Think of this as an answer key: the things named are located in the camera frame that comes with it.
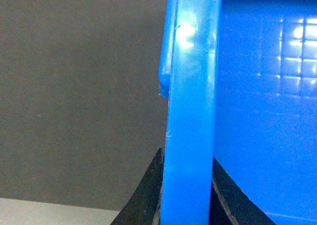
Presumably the blue plastic crate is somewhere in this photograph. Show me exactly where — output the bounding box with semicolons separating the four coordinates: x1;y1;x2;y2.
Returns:
158;0;317;225

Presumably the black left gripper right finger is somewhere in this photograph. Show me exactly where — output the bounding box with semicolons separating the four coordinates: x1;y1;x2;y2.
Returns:
209;158;275;225

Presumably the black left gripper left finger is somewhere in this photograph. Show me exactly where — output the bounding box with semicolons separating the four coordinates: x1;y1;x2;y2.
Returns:
111;148;163;225

